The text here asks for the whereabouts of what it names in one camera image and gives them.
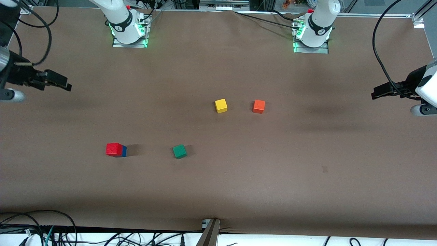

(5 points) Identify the grey socket strip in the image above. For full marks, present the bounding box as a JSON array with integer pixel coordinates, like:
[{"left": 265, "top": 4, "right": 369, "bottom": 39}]
[{"left": 200, "top": 0, "right": 250, "bottom": 11}]

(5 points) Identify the black camera cable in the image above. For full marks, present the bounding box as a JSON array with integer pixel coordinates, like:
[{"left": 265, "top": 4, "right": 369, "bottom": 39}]
[
  {"left": 372, "top": 0, "right": 424, "bottom": 101},
  {"left": 17, "top": 0, "right": 59, "bottom": 28}
]

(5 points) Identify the black right camera cable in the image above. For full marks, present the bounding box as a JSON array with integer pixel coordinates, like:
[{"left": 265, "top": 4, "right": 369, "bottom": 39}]
[{"left": 17, "top": 0, "right": 59, "bottom": 28}]

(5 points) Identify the aluminium camera post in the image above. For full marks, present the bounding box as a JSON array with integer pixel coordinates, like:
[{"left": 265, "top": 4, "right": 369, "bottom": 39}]
[{"left": 196, "top": 219, "right": 221, "bottom": 246}]

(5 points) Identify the white desk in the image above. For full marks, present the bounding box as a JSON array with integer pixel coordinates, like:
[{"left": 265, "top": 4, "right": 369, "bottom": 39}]
[{"left": 0, "top": 230, "right": 437, "bottom": 246}]

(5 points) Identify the black right brass-plug cable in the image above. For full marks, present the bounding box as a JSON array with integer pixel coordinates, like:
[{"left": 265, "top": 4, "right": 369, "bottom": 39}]
[{"left": 14, "top": 0, "right": 52, "bottom": 67}]

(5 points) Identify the black arm base cable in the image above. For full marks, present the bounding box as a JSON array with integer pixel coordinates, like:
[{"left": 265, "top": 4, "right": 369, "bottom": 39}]
[{"left": 235, "top": 11, "right": 301, "bottom": 30}]

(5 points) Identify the brown paper table cover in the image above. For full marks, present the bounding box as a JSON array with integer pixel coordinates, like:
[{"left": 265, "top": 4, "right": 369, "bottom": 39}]
[{"left": 0, "top": 6, "right": 437, "bottom": 240}]

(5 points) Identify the black left camera cable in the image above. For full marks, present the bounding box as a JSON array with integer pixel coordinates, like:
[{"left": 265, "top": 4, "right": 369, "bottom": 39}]
[{"left": 372, "top": 0, "right": 424, "bottom": 101}]

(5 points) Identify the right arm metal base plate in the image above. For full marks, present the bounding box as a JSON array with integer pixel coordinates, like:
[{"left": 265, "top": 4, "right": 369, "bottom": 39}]
[{"left": 113, "top": 15, "right": 151, "bottom": 48}]

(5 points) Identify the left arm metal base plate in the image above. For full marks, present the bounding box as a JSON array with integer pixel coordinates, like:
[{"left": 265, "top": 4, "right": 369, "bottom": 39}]
[{"left": 293, "top": 38, "right": 330, "bottom": 54}]

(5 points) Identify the red wooden block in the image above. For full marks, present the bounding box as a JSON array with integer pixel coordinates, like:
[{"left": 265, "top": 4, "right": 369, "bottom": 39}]
[{"left": 105, "top": 142, "right": 123, "bottom": 157}]

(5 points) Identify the black looping desk cable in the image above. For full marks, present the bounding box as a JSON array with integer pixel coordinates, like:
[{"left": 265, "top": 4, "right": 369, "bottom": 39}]
[{"left": 0, "top": 209, "right": 78, "bottom": 246}]

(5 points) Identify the green wooden block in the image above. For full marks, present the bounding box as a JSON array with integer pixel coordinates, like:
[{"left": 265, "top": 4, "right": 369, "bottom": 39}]
[{"left": 172, "top": 144, "right": 187, "bottom": 160}]

